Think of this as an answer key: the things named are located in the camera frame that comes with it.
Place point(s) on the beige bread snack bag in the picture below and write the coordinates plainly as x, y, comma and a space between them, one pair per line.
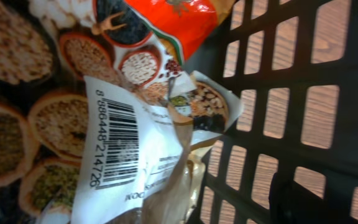
99, 123

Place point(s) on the red orange spaghetti pack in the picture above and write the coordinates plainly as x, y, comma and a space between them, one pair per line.
182, 24

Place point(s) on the grey plastic mesh basket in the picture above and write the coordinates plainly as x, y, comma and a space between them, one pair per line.
292, 155

